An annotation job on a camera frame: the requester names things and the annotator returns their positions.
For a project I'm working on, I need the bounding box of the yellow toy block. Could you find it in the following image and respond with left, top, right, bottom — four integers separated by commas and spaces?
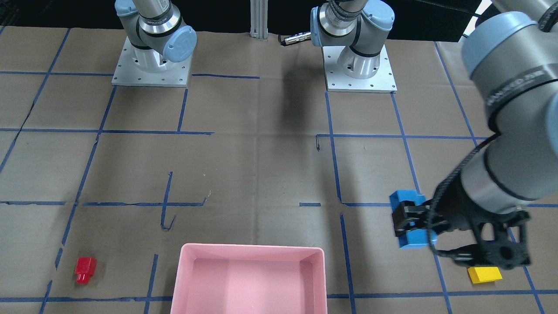
467, 266, 503, 284

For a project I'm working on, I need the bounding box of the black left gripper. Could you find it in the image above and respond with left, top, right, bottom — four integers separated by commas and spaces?
392, 177, 493, 237

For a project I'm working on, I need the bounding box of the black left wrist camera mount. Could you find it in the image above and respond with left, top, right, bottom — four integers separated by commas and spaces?
453, 210, 531, 270

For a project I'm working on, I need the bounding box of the blue toy block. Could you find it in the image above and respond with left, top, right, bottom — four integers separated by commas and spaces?
389, 190, 429, 249

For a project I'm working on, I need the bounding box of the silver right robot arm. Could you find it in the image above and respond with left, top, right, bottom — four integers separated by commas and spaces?
114, 0, 197, 73

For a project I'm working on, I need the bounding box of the red toy block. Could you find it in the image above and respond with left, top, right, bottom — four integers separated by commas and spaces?
74, 256, 97, 284

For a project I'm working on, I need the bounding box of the silver cable connector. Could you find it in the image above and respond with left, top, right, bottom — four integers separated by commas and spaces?
278, 31, 311, 47

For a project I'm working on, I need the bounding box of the aluminium frame post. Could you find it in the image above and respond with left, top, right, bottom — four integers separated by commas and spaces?
249, 0, 269, 41

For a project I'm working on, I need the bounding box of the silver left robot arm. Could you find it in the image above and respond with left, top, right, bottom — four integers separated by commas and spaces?
436, 0, 558, 230

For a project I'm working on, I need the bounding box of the pink plastic box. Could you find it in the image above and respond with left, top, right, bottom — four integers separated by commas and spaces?
170, 244, 328, 314

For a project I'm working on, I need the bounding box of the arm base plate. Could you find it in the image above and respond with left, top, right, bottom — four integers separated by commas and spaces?
111, 38, 193, 88
321, 45, 398, 93

